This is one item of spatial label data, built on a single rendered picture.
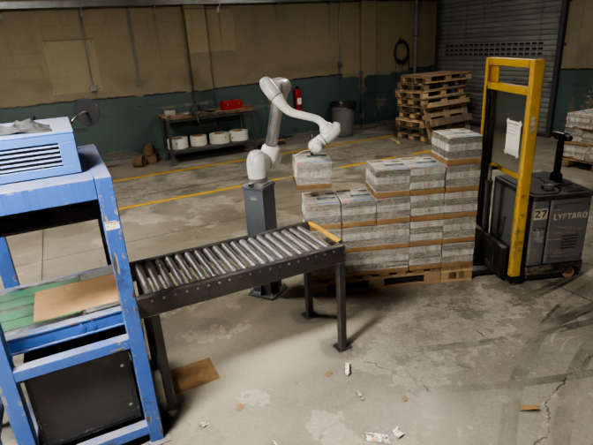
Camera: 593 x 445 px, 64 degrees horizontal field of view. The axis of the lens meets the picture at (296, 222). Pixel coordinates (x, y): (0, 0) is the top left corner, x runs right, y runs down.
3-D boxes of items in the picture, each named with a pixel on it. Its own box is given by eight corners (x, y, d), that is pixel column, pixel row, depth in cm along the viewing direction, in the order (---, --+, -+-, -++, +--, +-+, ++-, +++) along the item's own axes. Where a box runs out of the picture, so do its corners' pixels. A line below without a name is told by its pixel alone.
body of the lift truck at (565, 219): (485, 251, 477) (492, 174, 448) (537, 245, 480) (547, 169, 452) (522, 283, 412) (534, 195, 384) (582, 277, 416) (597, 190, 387)
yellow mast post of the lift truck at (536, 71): (505, 272, 413) (528, 59, 351) (514, 271, 414) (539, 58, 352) (510, 276, 405) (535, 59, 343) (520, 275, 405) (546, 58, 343)
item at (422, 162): (397, 159, 417) (397, 157, 417) (429, 156, 419) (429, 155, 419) (409, 169, 383) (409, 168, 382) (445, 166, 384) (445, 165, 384)
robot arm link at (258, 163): (243, 178, 385) (241, 152, 378) (256, 173, 400) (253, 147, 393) (260, 180, 378) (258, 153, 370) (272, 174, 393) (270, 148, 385)
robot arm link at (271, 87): (278, 92, 351) (287, 90, 362) (263, 72, 352) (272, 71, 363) (267, 103, 359) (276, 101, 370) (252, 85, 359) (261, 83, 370)
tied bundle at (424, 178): (396, 184, 426) (397, 158, 418) (429, 181, 427) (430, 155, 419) (409, 196, 390) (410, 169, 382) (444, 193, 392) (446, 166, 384)
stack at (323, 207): (305, 275, 449) (300, 192, 419) (425, 264, 457) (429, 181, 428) (310, 296, 413) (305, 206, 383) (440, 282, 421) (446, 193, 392)
